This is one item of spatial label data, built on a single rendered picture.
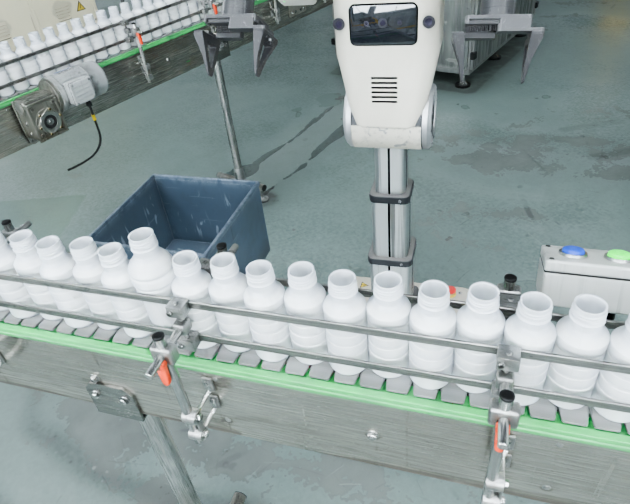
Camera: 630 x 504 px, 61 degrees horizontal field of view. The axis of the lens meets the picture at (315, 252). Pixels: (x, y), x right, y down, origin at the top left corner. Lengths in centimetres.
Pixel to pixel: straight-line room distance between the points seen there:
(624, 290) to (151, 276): 66
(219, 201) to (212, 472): 93
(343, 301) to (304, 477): 123
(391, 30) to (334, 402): 78
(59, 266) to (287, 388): 41
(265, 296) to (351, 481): 119
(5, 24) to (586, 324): 450
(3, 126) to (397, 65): 149
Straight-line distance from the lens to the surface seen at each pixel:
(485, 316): 69
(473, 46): 435
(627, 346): 72
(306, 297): 73
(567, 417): 80
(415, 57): 124
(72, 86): 217
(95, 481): 208
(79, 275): 91
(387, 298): 69
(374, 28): 124
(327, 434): 89
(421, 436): 84
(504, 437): 66
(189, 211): 154
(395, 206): 146
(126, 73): 251
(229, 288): 77
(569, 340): 71
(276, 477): 189
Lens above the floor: 162
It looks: 37 degrees down
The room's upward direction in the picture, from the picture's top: 7 degrees counter-clockwise
